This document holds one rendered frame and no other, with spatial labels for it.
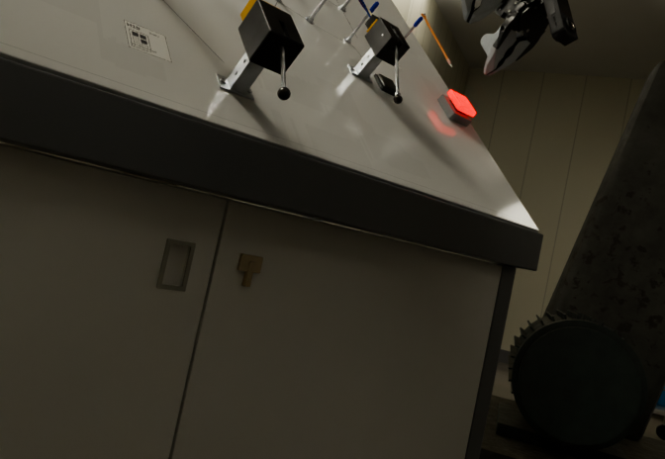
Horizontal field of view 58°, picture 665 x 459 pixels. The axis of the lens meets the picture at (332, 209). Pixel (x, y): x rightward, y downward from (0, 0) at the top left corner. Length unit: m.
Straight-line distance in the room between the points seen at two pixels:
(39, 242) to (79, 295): 0.06
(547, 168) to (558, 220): 0.52
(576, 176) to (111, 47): 5.77
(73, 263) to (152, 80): 0.20
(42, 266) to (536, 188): 5.81
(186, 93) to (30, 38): 0.15
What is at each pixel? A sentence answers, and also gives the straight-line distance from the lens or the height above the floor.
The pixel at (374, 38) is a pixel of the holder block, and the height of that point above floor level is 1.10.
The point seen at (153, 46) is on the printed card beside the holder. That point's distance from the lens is 0.69.
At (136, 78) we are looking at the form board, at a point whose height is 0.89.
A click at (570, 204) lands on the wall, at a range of 6.18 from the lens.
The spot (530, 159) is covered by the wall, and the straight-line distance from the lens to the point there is 6.29.
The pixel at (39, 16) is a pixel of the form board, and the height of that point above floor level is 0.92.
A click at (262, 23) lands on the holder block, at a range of 0.66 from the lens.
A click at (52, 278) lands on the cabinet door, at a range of 0.63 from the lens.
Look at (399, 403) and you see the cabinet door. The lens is 0.94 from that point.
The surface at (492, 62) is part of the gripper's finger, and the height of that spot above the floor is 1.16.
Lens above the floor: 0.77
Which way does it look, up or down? 3 degrees up
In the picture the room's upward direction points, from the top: 12 degrees clockwise
